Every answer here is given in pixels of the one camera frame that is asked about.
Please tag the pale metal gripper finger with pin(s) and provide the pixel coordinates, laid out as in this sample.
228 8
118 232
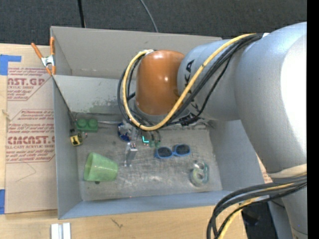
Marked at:
133 153
127 157

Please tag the blue and white small toy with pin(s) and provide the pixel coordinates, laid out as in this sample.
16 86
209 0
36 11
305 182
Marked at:
123 133

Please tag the blue sunglasses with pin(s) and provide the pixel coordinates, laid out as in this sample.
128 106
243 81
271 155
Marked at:
164 152

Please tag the green plastic cup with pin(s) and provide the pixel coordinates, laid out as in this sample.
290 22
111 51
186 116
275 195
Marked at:
99 168

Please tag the grey metal bin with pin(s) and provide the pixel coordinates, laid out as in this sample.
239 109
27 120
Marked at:
159 180

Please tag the green toy brick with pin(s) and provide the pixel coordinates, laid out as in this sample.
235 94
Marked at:
86 125

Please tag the yellow and black tape measure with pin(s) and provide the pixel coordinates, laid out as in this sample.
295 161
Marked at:
76 140

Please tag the clear dispenser with green tape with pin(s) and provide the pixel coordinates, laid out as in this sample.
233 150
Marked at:
198 175

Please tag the brown cardboard board red print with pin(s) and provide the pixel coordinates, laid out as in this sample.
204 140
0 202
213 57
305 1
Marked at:
30 173

